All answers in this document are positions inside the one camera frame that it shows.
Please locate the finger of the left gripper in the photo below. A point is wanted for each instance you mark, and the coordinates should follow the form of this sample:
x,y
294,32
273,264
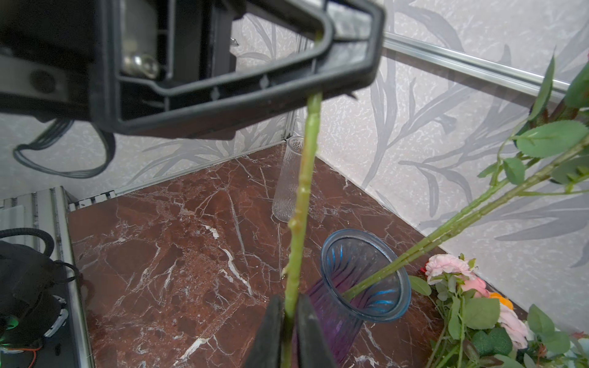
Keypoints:
x,y
347,41

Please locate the pink white carnation stem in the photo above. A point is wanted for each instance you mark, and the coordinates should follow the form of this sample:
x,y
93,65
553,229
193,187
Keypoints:
x,y
298,225

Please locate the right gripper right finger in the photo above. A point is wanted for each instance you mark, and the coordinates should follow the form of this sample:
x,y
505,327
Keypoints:
x,y
312,350

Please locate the pink lisianthus flower stem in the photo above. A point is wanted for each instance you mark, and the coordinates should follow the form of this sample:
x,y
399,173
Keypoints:
x,y
547,146

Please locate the clear frosted glass vase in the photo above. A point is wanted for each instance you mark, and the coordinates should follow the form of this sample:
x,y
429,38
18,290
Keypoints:
x,y
284,201

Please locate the pink rose bouquet stem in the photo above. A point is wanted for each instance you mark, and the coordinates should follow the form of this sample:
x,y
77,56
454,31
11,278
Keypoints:
x,y
479,326

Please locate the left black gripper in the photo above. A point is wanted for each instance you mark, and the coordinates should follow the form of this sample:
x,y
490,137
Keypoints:
x,y
69,60

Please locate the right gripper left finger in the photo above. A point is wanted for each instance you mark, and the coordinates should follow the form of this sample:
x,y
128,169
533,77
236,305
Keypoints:
x,y
266,348

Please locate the aluminium front rail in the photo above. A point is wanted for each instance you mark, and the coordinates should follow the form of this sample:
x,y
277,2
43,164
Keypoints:
x,y
42,315

